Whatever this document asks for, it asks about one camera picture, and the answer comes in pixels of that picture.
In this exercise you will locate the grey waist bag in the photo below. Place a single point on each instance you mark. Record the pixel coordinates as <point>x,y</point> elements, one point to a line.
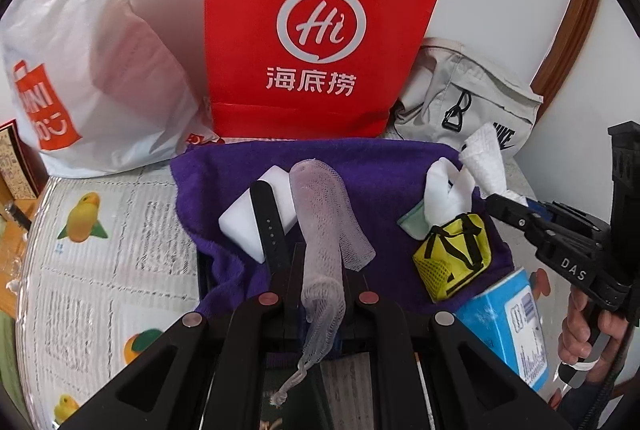
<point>475,80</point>

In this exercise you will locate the red paper bag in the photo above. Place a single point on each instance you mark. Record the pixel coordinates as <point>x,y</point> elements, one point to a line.
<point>320,10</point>

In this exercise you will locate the wooden nightstand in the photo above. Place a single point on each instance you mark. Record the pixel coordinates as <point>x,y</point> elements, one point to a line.
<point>12,260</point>

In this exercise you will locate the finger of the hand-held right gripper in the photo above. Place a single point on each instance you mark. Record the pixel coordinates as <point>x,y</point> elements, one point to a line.
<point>510,215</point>
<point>542,210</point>

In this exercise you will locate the brown patterned book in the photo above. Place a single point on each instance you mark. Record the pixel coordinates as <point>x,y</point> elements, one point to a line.
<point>15,160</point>

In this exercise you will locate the brown wooden door frame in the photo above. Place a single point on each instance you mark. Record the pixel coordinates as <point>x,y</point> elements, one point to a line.
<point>570,25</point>

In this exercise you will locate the blue tissue box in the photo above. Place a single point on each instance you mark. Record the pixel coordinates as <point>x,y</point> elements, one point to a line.
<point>500,325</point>

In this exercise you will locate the white mesh bath net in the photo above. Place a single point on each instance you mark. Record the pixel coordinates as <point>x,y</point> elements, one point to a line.
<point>320,220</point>

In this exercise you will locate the white plastic shopping bag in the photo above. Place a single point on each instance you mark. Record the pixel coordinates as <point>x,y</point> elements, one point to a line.
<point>100,60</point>

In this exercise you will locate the small pale green packet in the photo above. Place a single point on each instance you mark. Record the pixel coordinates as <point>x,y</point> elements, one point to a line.
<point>412,222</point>

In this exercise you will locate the yellow mesh pouch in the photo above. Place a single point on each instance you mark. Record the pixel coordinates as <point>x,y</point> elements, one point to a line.
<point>450,250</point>

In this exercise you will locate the fruit printed tablecloth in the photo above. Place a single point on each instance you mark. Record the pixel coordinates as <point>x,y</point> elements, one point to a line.
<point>100,260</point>

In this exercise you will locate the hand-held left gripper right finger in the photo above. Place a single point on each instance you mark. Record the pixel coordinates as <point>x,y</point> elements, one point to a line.
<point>360,315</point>

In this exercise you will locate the purple towel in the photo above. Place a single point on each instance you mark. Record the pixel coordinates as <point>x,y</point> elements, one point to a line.
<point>375,180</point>

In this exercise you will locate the person's right hand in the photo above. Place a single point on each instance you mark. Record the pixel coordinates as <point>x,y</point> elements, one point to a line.
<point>575,325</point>

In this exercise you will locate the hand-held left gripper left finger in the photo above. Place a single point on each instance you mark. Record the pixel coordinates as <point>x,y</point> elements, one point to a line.
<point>280,315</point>

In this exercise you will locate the white sponge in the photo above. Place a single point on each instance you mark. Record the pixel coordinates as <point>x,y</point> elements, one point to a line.
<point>240,220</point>

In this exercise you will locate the white textured cloth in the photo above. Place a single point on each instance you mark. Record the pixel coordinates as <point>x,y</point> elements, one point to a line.
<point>487,160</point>

